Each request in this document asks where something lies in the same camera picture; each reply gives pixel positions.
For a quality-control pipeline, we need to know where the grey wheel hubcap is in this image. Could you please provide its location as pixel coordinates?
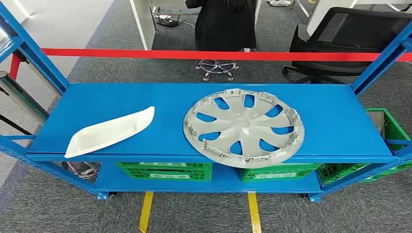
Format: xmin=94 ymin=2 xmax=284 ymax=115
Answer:
xmin=183 ymin=88 xmax=305 ymax=169

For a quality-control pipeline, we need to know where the blue metal shelf rack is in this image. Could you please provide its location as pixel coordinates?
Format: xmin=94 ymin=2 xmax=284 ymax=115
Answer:
xmin=0 ymin=0 xmax=412 ymax=203

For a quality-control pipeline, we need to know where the white plastic trim part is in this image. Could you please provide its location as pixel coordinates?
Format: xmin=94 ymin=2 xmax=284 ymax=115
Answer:
xmin=64 ymin=106 xmax=155 ymax=159

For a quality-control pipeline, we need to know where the chrome chair base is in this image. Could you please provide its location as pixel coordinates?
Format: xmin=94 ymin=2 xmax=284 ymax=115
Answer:
xmin=195 ymin=59 xmax=240 ymax=82

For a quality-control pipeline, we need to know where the red barrier tape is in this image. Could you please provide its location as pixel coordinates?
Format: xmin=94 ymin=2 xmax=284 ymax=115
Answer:
xmin=9 ymin=48 xmax=412 ymax=81

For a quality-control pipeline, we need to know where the green plastic crate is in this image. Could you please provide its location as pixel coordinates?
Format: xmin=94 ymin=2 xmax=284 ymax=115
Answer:
xmin=317 ymin=107 xmax=412 ymax=185
xmin=239 ymin=163 xmax=323 ymax=183
xmin=115 ymin=162 xmax=213 ymax=183

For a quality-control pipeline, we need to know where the person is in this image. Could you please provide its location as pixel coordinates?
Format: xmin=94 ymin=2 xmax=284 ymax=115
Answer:
xmin=185 ymin=0 xmax=258 ymax=52

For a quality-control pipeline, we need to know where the yellow floor tape strip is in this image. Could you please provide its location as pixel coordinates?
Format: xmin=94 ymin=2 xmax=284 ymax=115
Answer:
xmin=138 ymin=192 xmax=154 ymax=233
xmin=247 ymin=192 xmax=262 ymax=233

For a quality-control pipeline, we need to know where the black office chair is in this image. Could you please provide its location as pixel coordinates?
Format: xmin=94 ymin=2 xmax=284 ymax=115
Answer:
xmin=282 ymin=7 xmax=412 ymax=85

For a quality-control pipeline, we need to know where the black power strip with cables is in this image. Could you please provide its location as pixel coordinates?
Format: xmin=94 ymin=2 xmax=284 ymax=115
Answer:
xmin=154 ymin=13 xmax=185 ymax=27

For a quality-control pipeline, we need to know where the cable bundle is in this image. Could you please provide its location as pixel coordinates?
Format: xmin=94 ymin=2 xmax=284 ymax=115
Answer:
xmin=61 ymin=162 xmax=101 ymax=180

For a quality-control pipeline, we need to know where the grey barrier post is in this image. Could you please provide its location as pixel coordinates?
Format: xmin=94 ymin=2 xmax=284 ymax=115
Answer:
xmin=0 ymin=71 xmax=50 ymax=122

